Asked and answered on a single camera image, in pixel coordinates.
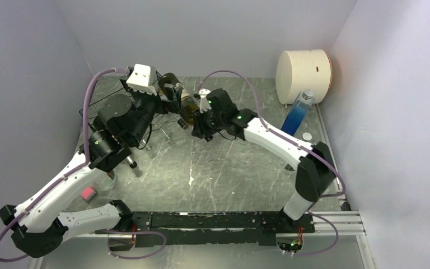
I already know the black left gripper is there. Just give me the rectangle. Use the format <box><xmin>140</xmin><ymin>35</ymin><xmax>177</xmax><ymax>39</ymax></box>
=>
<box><xmin>121</xmin><ymin>77</ymin><xmax>183</xmax><ymax>145</ymax></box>

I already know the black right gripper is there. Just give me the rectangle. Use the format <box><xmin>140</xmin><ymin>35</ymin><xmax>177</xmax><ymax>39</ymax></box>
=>
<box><xmin>192</xmin><ymin>104</ymin><xmax>226</xmax><ymax>138</ymax></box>

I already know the green wine bottle black neck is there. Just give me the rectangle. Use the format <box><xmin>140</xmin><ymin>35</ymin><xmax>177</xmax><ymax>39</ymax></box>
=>
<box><xmin>159</xmin><ymin>73</ymin><xmax>199</xmax><ymax>126</ymax></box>

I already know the clear bottle white cap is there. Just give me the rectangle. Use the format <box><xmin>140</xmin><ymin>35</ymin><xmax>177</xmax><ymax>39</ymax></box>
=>
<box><xmin>279</xmin><ymin>132</ymin><xmax>312</xmax><ymax>175</ymax></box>

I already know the green wine bottle silver neck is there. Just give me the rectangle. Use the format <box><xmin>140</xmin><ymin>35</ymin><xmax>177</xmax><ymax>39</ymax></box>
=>
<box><xmin>125</xmin><ymin>154</ymin><xmax>143</xmax><ymax>178</ymax></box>

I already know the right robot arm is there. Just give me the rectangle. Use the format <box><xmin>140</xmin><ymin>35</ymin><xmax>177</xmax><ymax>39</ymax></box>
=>
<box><xmin>192</xmin><ymin>89</ymin><xmax>335</xmax><ymax>232</ymax></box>

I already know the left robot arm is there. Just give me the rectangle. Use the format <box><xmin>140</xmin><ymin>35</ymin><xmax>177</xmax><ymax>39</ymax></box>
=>
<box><xmin>0</xmin><ymin>85</ymin><xmax>167</xmax><ymax>262</ymax></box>

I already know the cream cylindrical container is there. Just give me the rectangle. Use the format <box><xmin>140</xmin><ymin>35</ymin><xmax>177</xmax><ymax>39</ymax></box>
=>
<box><xmin>275</xmin><ymin>49</ymin><xmax>333</xmax><ymax>105</ymax></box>

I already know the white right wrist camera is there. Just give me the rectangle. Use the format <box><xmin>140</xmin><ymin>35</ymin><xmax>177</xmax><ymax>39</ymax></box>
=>
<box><xmin>194</xmin><ymin>89</ymin><xmax>212</xmax><ymax>113</ymax></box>

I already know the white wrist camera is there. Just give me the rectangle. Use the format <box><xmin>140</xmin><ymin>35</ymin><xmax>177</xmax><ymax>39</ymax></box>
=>
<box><xmin>127</xmin><ymin>64</ymin><xmax>157</xmax><ymax>95</ymax></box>
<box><xmin>194</xmin><ymin>89</ymin><xmax>212</xmax><ymax>113</ymax></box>

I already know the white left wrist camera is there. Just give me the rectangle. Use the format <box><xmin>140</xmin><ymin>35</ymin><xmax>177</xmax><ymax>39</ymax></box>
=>
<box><xmin>127</xmin><ymin>64</ymin><xmax>157</xmax><ymax>95</ymax></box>

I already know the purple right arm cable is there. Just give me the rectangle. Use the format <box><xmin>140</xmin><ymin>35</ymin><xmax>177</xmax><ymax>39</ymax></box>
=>
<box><xmin>196</xmin><ymin>70</ymin><xmax>346</xmax><ymax>258</ymax></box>

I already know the black wire wine rack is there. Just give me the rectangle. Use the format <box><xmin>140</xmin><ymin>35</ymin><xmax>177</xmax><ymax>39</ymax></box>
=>
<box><xmin>79</xmin><ymin>72</ymin><xmax>179</xmax><ymax>131</ymax></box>

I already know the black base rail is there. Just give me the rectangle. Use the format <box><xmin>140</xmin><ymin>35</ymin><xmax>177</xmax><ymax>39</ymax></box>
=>
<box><xmin>113</xmin><ymin>211</ymin><xmax>315</xmax><ymax>247</ymax></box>

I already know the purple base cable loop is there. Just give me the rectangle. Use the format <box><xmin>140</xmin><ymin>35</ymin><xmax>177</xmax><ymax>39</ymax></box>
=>
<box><xmin>95</xmin><ymin>229</ymin><xmax>167</xmax><ymax>261</ymax></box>

